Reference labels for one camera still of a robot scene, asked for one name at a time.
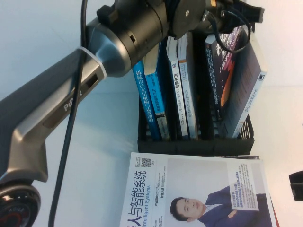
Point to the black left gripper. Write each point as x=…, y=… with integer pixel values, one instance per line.
x=222, y=14

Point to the short blue spine book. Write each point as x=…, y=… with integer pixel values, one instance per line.
x=155, y=94

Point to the white spine car suspension book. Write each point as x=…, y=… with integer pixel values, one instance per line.
x=177, y=94

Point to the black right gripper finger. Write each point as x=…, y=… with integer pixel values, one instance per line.
x=298, y=192
x=297, y=177

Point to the tall blue spine book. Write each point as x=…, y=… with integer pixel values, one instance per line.
x=144, y=99

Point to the dark mobile robot book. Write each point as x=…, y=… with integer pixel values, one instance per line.
x=220, y=71

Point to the white zip tie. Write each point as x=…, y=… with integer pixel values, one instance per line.
x=97, y=60

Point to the grey cover white spine book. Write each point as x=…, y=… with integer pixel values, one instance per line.
x=246, y=94

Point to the black mesh book stand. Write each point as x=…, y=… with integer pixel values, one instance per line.
x=203, y=132

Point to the white book with orange band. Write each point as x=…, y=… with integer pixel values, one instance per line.
x=189, y=94

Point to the white magazine with man portrait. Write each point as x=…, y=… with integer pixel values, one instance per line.
x=189, y=189

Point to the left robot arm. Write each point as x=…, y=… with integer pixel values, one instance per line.
x=47, y=113

